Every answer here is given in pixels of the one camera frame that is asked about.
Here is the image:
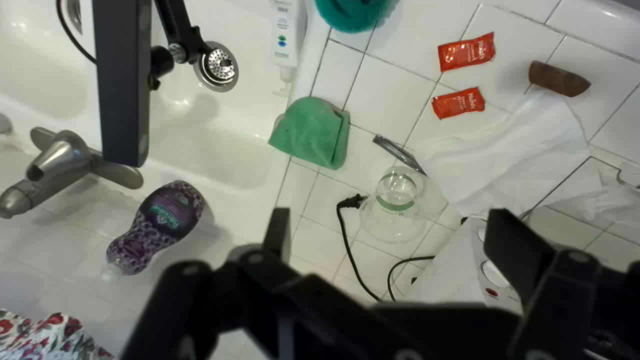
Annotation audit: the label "brown wedge-shaped object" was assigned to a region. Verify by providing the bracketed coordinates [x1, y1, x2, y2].
[527, 59, 594, 99]

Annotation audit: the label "red sauce packet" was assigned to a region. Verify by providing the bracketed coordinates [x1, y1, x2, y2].
[431, 86, 488, 121]
[436, 30, 498, 73]

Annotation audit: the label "white bottle with blue label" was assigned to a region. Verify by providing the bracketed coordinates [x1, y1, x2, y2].
[270, 0, 310, 84]

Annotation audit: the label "clear drinking glass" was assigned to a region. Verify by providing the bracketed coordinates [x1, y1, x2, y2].
[359, 165, 448, 244]

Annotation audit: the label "floral patterned curtain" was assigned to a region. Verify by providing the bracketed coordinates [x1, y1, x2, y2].
[0, 306, 116, 360]

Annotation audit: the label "green folded cloth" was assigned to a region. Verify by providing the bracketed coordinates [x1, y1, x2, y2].
[267, 93, 353, 171]

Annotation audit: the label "grey metal faucet handle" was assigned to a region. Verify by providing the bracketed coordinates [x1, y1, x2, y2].
[0, 125, 146, 219]

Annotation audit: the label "teal round container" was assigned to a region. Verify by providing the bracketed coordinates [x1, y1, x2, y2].
[313, 0, 401, 36]

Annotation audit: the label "black power cord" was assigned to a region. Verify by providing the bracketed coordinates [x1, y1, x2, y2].
[334, 192, 385, 304]

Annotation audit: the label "white plastic sheet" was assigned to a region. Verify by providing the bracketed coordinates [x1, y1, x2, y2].
[415, 92, 640, 231]

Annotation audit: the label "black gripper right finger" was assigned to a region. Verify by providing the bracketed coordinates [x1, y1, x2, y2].
[484, 207, 606, 360]

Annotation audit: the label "thin black cable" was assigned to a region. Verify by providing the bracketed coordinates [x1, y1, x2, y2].
[55, 0, 99, 65]

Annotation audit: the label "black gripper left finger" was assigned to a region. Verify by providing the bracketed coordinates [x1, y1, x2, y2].
[121, 205, 294, 360]

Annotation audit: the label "white kitchen sink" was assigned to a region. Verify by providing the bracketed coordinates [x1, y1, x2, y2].
[0, 0, 316, 360]

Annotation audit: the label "purple patterned soap bottle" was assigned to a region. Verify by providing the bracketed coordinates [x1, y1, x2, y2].
[104, 177, 211, 275]

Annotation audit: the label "chrome sink drain strainer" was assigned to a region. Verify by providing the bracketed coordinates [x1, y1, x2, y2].
[193, 40, 242, 93]

